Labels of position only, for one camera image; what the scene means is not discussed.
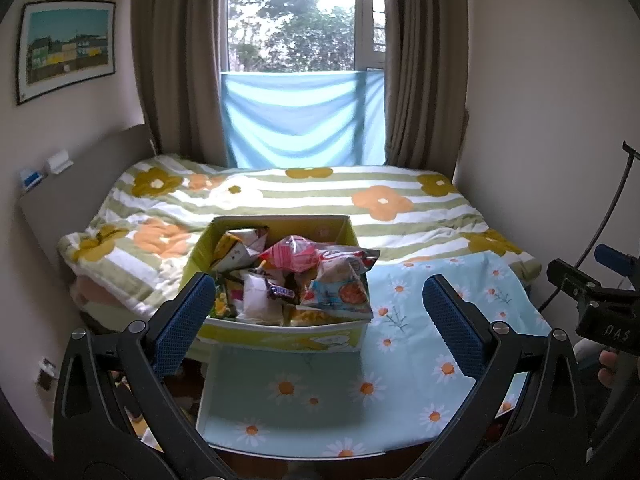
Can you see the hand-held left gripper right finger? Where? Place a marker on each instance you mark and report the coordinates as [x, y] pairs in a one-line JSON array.
[[455, 325]]

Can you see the blue cookie packet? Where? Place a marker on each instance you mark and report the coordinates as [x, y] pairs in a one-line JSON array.
[[340, 292]]

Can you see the green cardboard box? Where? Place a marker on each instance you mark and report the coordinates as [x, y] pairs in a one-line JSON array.
[[280, 340]]

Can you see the pink snack packet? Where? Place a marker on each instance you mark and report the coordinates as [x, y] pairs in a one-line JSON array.
[[295, 255]]

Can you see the dark small candy bar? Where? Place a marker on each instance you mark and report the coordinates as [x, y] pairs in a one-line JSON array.
[[280, 291]]

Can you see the daisy print blue tablecloth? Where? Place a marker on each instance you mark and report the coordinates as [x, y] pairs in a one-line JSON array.
[[400, 360]]

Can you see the floral striped blanket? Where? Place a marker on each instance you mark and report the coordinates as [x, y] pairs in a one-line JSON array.
[[310, 195]]

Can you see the framed wall poster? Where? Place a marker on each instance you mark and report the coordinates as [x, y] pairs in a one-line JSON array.
[[65, 50]]

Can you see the light blue window cloth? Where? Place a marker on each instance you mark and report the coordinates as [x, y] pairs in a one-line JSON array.
[[300, 120]]

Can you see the yellow white snack bag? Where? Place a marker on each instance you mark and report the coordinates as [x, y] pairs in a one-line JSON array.
[[232, 252]]

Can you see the small blue box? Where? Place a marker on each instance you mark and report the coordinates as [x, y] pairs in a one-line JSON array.
[[31, 180]]

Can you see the beige bed headboard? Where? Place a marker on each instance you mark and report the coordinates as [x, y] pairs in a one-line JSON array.
[[85, 180]]

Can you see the person's right hand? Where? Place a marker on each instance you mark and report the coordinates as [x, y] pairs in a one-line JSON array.
[[610, 367]]

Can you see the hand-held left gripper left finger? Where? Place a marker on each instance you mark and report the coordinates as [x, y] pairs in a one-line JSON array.
[[182, 325]]

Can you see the white red snack packet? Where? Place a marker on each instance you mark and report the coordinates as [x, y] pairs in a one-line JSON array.
[[357, 255]]

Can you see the small white holder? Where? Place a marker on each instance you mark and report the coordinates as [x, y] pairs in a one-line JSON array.
[[59, 161]]

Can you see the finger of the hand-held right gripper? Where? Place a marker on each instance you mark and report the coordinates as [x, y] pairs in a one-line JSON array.
[[575, 280], [615, 259]]

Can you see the pink bed sheet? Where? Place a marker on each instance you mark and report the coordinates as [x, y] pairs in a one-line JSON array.
[[95, 295]]

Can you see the dark green yellow packet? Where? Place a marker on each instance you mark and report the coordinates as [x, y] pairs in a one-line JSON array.
[[225, 305]]

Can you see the window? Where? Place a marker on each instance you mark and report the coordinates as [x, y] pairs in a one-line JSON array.
[[295, 15]]

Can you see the brown curtain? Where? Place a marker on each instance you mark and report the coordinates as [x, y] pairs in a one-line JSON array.
[[175, 60], [425, 60]]

